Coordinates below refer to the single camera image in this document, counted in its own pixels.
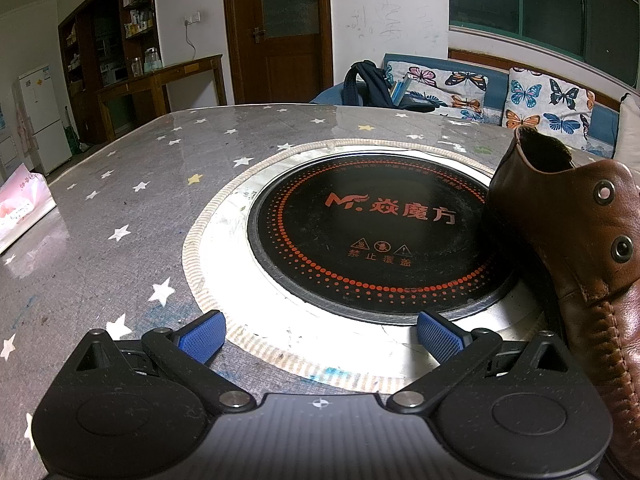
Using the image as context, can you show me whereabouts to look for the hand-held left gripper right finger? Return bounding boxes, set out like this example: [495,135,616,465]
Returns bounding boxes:
[386,310,568,417]

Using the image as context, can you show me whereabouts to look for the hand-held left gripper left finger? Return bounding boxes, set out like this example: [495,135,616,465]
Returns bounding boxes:
[74,310,257,417]

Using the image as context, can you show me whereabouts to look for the brown leather shoe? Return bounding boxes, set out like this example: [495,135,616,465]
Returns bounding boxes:
[484,126,640,480]

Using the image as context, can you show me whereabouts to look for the round built-in induction cooktop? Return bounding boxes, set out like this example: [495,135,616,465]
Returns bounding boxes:
[192,142,546,386]

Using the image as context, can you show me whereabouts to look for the grey star-print tablecloth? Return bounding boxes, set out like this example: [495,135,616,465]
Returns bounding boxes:
[0,104,640,480]

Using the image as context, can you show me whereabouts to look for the light blue book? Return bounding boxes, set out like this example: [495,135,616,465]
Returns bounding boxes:
[390,72,416,106]

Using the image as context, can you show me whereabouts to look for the butterfly print cushion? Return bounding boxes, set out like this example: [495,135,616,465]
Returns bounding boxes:
[501,67,597,148]
[382,60,506,126]

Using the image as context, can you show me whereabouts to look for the dark blue backpack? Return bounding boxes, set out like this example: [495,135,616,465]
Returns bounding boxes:
[342,61,436,113]

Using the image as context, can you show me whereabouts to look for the blue sofa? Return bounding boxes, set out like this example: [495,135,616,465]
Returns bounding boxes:
[310,52,640,161]

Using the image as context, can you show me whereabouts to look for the wooden side table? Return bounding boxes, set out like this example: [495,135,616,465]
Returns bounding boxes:
[95,54,228,143]

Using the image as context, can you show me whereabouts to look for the white refrigerator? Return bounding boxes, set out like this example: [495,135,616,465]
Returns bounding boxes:
[12,64,73,177]

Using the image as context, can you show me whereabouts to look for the beige cushion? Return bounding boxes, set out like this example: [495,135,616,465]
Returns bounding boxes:
[614,92,640,163]

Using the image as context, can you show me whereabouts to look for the brown wooden door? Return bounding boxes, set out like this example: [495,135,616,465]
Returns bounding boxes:
[221,0,335,107]

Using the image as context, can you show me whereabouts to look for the wooden shelf cabinet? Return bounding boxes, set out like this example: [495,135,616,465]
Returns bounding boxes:
[57,0,163,146]

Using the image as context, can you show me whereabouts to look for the green-framed window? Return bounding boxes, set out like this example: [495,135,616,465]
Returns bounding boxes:
[447,0,640,88]

